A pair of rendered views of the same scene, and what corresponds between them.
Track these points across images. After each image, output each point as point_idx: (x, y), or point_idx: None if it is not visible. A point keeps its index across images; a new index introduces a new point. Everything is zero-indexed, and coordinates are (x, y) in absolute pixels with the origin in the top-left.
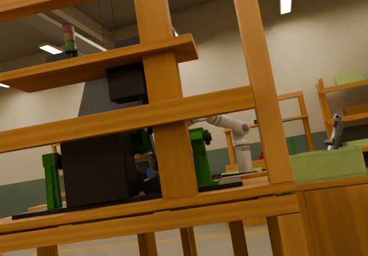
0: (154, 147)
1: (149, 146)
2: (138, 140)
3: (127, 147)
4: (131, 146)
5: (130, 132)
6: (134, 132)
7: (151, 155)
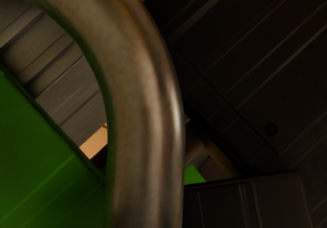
0: (143, 4)
1: (85, 156)
2: (191, 183)
3: None
4: (243, 77)
5: (315, 179)
6: (305, 193)
7: (23, 70)
